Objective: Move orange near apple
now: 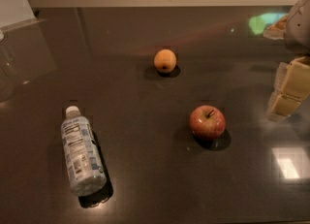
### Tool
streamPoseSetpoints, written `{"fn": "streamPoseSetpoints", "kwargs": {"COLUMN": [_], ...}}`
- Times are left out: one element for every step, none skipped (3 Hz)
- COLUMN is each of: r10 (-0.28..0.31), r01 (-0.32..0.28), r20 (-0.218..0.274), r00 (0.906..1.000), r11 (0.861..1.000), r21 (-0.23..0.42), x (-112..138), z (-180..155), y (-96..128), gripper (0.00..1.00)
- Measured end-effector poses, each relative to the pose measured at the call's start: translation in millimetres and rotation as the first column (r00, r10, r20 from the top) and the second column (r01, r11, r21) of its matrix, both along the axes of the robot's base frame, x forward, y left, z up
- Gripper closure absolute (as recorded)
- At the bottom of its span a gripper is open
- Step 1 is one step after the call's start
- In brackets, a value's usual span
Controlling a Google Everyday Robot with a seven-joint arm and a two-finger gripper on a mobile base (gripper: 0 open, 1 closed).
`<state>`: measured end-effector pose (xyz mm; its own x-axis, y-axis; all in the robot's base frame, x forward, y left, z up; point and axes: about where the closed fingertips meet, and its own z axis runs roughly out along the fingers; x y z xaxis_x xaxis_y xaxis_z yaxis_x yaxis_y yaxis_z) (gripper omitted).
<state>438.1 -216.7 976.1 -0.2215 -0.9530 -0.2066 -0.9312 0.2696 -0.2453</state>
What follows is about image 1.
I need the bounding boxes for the red apple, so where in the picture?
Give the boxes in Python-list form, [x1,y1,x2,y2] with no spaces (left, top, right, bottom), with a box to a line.
[189,105,226,141]

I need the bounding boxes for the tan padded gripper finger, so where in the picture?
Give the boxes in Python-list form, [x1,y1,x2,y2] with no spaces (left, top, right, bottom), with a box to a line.
[266,56,310,122]

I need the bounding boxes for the orange fruit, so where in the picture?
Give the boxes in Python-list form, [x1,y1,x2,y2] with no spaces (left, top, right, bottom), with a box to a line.
[154,49,176,74]

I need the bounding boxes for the clear plastic water bottle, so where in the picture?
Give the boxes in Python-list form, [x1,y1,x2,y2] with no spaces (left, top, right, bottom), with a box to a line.
[61,106,107,197]

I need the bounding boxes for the white board at left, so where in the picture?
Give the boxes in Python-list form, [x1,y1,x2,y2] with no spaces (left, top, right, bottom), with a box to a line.
[0,0,41,32]

